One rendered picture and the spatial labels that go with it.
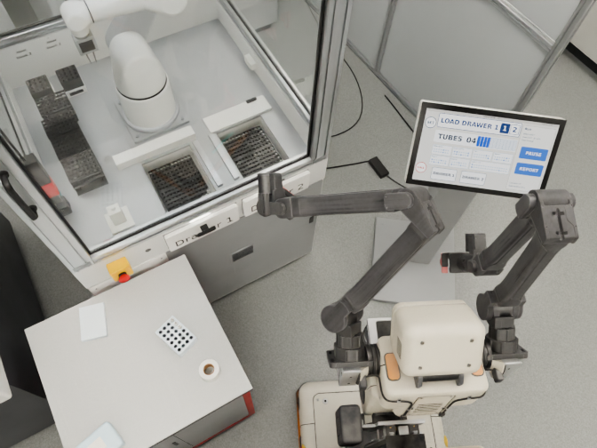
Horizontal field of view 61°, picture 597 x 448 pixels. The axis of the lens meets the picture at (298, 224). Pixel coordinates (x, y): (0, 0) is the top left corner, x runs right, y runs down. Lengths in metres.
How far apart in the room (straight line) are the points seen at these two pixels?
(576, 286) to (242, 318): 1.85
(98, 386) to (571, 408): 2.21
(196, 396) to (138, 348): 0.27
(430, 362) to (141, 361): 1.03
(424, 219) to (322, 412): 1.32
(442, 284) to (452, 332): 1.57
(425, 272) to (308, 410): 1.03
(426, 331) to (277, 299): 1.54
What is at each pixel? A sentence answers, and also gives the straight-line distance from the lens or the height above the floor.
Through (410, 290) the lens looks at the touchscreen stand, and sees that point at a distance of 2.81.
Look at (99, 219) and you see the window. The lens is 1.69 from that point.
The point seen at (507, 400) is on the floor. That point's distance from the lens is 2.85.
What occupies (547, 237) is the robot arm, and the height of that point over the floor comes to 1.61.
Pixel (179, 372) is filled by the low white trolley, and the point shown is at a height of 0.76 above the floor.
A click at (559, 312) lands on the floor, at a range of 3.11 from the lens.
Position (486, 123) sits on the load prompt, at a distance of 1.98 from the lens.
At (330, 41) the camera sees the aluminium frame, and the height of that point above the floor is 1.55.
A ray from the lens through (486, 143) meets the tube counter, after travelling 1.99.
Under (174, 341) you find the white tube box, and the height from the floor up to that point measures 0.80.
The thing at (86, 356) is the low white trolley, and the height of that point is 0.76.
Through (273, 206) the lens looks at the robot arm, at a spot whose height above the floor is 1.34.
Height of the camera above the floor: 2.58
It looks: 62 degrees down
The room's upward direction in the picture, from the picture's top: 5 degrees clockwise
